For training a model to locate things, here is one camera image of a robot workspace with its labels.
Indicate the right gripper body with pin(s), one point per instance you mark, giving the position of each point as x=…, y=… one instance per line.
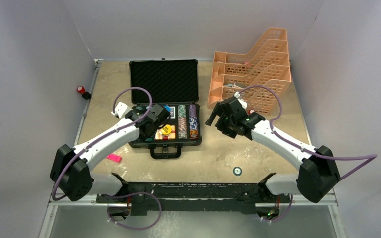
x=225, y=124

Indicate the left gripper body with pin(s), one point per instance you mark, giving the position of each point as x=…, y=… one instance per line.
x=151, y=136

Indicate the red gold card deck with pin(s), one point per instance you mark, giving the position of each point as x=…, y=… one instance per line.
x=171, y=136

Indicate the yellow round button chip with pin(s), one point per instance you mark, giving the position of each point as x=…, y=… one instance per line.
x=166, y=130

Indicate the blue round button chip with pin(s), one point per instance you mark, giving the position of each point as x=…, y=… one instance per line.
x=167, y=108

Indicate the blue playing card deck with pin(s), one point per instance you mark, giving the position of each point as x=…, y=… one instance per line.
x=172, y=111

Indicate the black poker set case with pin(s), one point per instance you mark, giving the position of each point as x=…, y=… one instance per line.
x=171, y=82

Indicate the teal poker chip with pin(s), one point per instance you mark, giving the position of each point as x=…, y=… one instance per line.
x=237, y=171

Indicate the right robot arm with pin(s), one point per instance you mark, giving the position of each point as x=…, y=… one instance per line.
x=315, y=177

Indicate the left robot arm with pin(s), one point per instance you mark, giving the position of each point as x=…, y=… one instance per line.
x=72, y=167

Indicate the pink highlighter marker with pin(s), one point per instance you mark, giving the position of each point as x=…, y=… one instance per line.
x=114, y=157

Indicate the orange plastic file tray rack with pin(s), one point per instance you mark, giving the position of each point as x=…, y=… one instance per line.
x=264, y=70

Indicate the red emergency button left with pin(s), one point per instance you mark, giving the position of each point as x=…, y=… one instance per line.
x=85, y=94

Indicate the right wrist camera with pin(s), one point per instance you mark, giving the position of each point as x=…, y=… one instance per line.
x=242, y=102

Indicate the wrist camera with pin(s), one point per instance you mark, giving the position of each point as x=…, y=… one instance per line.
x=120, y=110
x=242, y=102

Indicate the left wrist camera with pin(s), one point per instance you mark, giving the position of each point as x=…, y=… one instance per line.
x=120, y=110

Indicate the black base frame rail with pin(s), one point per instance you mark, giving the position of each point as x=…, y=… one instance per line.
x=246, y=198

